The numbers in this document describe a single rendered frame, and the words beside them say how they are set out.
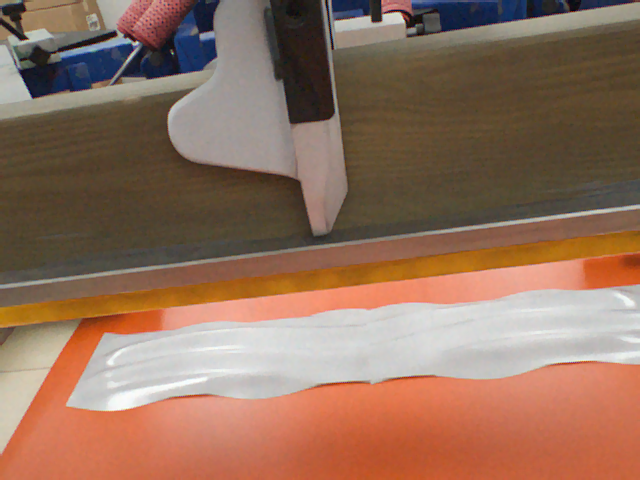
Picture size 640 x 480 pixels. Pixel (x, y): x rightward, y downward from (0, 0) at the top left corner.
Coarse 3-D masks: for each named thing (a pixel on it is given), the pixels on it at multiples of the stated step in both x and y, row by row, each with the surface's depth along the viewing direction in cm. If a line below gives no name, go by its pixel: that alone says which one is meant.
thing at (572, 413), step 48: (384, 288) 42; (432, 288) 42; (480, 288) 41; (528, 288) 40; (576, 288) 39; (384, 384) 34; (432, 384) 34; (480, 384) 33; (528, 384) 33; (576, 384) 32; (624, 384) 32; (384, 432) 31; (432, 432) 31; (480, 432) 30; (528, 432) 30; (576, 432) 29; (624, 432) 29
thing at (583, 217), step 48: (288, 240) 24; (336, 240) 24; (384, 240) 23; (432, 240) 23; (480, 240) 23; (528, 240) 23; (0, 288) 25; (48, 288) 25; (96, 288) 25; (144, 288) 25
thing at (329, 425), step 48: (336, 288) 43; (96, 336) 42; (48, 384) 38; (336, 384) 35; (48, 432) 34; (96, 432) 34; (144, 432) 33; (192, 432) 33; (240, 432) 33; (288, 432) 32; (336, 432) 32
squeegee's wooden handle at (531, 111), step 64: (384, 64) 22; (448, 64) 22; (512, 64) 22; (576, 64) 21; (0, 128) 23; (64, 128) 23; (128, 128) 23; (384, 128) 23; (448, 128) 23; (512, 128) 23; (576, 128) 22; (0, 192) 25; (64, 192) 24; (128, 192) 24; (192, 192) 24; (256, 192) 24; (384, 192) 24; (448, 192) 24; (512, 192) 24; (576, 192) 23; (0, 256) 26; (64, 256) 26; (128, 256) 26
